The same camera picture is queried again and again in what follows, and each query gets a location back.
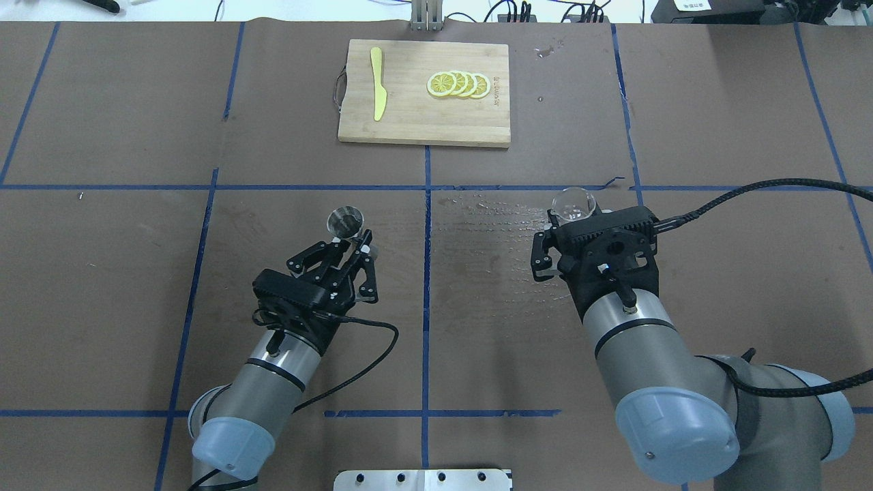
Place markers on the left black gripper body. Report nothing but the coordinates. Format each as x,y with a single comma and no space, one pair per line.
339,283

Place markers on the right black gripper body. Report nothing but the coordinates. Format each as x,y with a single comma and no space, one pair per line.
543,261

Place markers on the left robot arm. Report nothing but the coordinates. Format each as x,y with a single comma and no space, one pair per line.
236,427

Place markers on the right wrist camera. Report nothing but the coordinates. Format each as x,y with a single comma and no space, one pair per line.
576,234

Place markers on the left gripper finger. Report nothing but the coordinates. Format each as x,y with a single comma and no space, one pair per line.
355,280
318,257

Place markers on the yellow plastic knife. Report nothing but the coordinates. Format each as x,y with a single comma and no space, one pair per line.
380,93

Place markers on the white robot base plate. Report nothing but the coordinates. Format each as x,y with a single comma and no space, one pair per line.
425,479

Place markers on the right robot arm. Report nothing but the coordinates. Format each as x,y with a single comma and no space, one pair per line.
688,417

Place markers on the aluminium frame post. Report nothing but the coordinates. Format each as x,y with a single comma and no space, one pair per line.
427,15

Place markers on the steel jigger measuring cup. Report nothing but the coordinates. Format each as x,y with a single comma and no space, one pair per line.
346,224

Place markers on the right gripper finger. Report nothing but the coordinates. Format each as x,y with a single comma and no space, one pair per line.
542,266
646,247

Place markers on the wooden cutting board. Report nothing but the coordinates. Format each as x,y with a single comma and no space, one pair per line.
412,115

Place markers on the clear glass cup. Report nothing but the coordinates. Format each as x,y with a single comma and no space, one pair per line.
573,204

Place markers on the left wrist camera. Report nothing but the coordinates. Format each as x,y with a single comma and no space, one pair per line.
288,296

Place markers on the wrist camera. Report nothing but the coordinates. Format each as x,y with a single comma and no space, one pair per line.
288,296
576,234

